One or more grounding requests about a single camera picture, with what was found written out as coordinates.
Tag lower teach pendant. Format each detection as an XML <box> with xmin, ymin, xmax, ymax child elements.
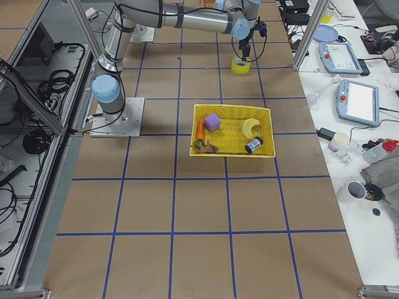
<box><xmin>336</xmin><ymin>79</ymin><xmax>380</xmax><ymax>127</ymax></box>

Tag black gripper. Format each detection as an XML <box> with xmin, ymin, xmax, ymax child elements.
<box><xmin>239</xmin><ymin>17</ymin><xmax>267</xmax><ymax>62</ymax></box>

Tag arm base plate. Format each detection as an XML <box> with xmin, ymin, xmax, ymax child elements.
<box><xmin>89</xmin><ymin>97</ymin><xmax>145</xmax><ymax>138</ymax></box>
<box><xmin>130</xmin><ymin>24</ymin><xmax>155</xmax><ymax>44</ymax></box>

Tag blue plate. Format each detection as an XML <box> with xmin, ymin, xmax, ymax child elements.
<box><xmin>313</xmin><ymin>24</ymin><xmax>339</xmax><ymax>42</ymax></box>

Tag yellow woven tray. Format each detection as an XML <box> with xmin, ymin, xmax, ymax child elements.
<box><xmin>190</xmin><ymin>104</ymin><xmax>276</xmax><ymax>158</ymax></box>

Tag teach pendant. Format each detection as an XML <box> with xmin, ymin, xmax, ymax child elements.
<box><xmin>318</xmin><ymin>42</ymin><xmax>363</xmax><ymax>75</ymax></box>
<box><xmin>336</xmin><ymin>79</ymin><xmax>380</xmax><ymax>127</ymax></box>

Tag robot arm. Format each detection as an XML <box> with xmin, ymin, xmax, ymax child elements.
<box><xmin>95</xmin><ymin>1</ymin><xmax>261</xmax><ymax>133</ymax></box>

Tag brown toy animal figure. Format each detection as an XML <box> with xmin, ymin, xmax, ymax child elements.
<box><xmin>197</xmin><ymin>143</ymin><xmax>219</xmax><ymax>154</ymax></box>

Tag yellow tape roll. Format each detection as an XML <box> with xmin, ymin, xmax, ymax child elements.
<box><xmin>231</xmin><ymin>56</ymin><xmax>251</xmax><ymax>75</ymax></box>

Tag lavender white cup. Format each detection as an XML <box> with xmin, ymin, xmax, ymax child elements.
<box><xmin>328</xmin><ymin>133</ymin><xmax>349</xmax><ymax>152</ymax></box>

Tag aluminium frame post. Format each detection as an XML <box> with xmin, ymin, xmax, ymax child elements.
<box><xmin>292</xmin><ymin>0</ymin><xmax>330</xmax><ymax>71</ymax></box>

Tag brown wicker basket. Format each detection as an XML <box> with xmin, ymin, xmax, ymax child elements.
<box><xmin>200</xmin><ymin>0</ymin><xmax>215</xmax><ymax>8</ymax></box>

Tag white mug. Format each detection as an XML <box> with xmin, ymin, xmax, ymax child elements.
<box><xmin>336</xmin><ymin>181</ymin><xmax>367</xmax><ymax>204</ymax></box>

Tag black power adapter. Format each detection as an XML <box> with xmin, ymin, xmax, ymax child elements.
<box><xmin>316</xmin><ymin>128</ymin><xmax>336</xmax><ymax>141</ymax></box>

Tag grey cloth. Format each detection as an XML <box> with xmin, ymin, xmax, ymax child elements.
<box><xmin>360</xmin><ymin>156</ymin><xmax>398</xmax><ymax>223</ymax></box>

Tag upper teach pendant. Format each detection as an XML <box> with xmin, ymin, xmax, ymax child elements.
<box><xmin>318</xmin><ymin>42</ymin><xmax>363</xmax><ymax>75</ymax></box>

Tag purple foam cube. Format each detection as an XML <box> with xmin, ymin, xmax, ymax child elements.
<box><xmin>204</xmin><ymin>113</ymin><xmax>221</xmax><ymax>131</ymax></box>

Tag orange toy carrot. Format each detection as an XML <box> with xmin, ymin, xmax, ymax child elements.
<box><xmin>194</xmin><ymin>116</ymin><xmax>205</xmax><ymax>148</ymax></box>

